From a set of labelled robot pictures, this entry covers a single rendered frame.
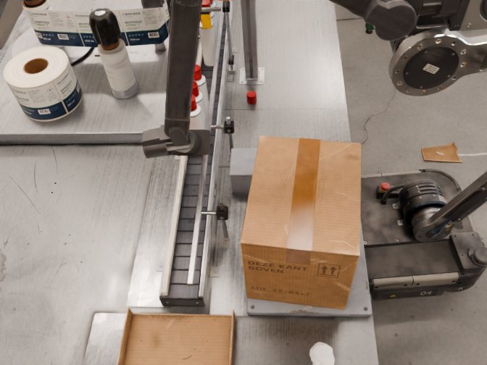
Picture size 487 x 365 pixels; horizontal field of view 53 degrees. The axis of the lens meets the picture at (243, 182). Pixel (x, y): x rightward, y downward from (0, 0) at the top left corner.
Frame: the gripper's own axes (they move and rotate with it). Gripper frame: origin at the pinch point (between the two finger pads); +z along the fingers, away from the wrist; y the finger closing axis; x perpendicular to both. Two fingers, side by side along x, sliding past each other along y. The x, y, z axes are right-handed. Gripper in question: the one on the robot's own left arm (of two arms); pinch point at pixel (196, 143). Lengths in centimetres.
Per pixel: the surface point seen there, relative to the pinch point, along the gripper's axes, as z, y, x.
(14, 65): 15, 60, -26
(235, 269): -9.5, -11.3, 33.3
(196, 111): -2.2, -0.7, -8.8
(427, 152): 125, -101, 3
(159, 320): -19.1, 6.6, 43.9
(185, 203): -1.9, 2.9, 16.6
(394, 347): 60, -69, 81
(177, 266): -14.7, 3.0, 31.6
